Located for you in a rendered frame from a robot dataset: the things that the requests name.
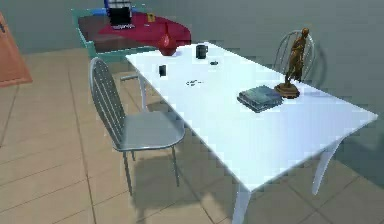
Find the white dining table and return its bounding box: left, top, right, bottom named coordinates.
left=125, top=41, right=380, bottom=224

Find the grey metal chair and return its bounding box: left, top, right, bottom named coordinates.
left=273, top=29, right=316, bottom=83
left=88, top=56, right=186, bottom=197

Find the black mug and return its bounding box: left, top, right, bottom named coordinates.
left=195, top=43, right=209, bottom=60

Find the red vase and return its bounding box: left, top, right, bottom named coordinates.
left=157, top=21, right=179, bottom=57

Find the red blanket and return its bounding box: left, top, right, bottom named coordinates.
left=97, top=12, right=192, bottom=50

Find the bronze figure statue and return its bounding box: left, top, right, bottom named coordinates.
left=274, top=27, right=301, bottom=100

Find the black laptop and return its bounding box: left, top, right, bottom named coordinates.
left=109, top=7, right=136, bottom=30

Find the orange wooden door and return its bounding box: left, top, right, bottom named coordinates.
left=0, top=11, right=34, bottom=88

